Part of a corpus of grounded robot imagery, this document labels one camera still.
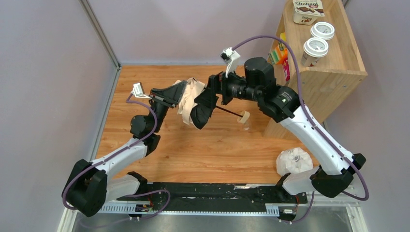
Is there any green orange sponge pack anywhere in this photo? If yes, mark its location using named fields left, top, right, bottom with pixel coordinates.
left=268, top=44, right=288, bottom=64

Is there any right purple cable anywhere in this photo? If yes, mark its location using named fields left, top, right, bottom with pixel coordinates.
left=232, top=35, right=370, bottom=224

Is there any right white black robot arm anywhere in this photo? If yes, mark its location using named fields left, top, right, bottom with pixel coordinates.
left=190, top=57, right=366, bottom=198

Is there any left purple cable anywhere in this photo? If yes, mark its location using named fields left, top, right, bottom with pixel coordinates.
left=61, top=93, right=171, bottom=228

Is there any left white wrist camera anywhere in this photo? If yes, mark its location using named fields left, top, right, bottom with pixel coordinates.
left=131, top=82, right=151, bottom=99

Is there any purple cable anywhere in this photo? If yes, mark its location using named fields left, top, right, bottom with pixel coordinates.
left=61, top=93, right=171, bottom=228
left=232, top=35, right=370, bottom=224

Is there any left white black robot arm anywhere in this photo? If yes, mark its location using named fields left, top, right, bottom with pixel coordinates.
left=62, top=81, right=188, bottom=217

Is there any near white lidded cup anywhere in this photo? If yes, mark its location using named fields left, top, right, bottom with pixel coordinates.
left=301, top=37, right=329, bottom=67

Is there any yellow green item on shelf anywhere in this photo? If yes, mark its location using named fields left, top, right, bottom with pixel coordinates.
left=278, top=32, right=287, bottom=51

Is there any white lidded cup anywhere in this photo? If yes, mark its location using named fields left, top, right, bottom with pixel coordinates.
left=301, top=37, right=329, bottom=67
left=310, top=22, right=335, bottom=41

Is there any crumpled white plastic bag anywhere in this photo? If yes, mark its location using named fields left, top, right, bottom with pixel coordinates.
left=276, top=147, right=313, bottom=176

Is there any wooden shelf unit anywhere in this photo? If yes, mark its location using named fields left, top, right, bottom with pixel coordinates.
left=264, top=0, right=368, bottom=139

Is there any far white lidded cup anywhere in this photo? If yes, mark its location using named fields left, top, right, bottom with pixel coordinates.
left=310, top=22, right=335, bottom=41

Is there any black and beige folding umbrella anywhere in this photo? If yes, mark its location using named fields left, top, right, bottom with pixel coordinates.
left=177, top=77, right=250, bottom=131

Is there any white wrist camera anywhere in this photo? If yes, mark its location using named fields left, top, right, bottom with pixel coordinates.
left=220, top=47, right=241, bottom=78
left=131, top=82, right=151, bottom=99

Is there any pink package on shelf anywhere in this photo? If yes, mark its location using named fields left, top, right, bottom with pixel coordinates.
left=282, top=58, right=291, bottom=82

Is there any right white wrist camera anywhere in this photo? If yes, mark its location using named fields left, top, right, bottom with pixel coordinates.
left=220, top=47, right=241, bottom=78

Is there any Chobani yogurt cup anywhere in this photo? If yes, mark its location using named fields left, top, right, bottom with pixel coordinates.
left=293, top=0, right=325, bottom=25

